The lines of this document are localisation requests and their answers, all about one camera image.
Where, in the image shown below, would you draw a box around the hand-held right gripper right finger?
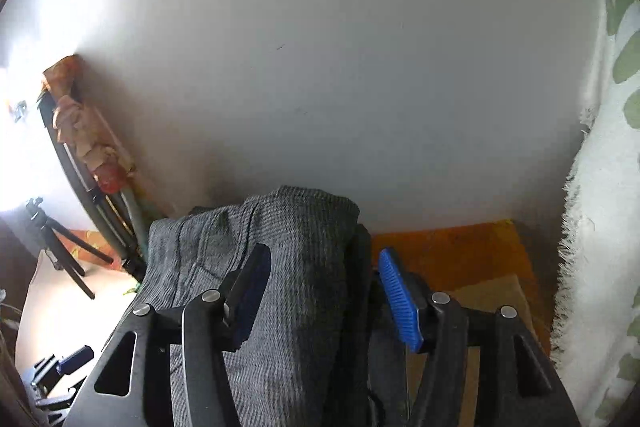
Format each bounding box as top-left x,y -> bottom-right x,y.
377,248 -> 583,427

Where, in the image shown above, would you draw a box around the small black tripod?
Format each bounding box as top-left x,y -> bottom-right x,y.
25,197 -> 115,301

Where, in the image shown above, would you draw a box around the white green patterned blanket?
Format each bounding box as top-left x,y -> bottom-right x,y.
549,0 -> 640,427

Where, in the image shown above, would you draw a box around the round frame with decorations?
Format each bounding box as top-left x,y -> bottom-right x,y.
37,92 -> 152,282

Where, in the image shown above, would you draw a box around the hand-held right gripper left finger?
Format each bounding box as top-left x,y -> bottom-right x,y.
70,243 -> 273,427

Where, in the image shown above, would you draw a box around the grey checked pants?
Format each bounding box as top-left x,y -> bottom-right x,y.
137,186 -> 361,427

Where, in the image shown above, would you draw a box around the dark folded clothes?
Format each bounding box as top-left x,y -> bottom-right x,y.
189,205 -> 426,427

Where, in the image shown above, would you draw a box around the tan bed sheet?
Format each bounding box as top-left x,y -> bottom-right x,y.
15,252 -> 551,427

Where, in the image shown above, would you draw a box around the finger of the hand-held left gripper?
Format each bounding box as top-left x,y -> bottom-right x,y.
29,353 -> 76,418
56,345 -> 96,376

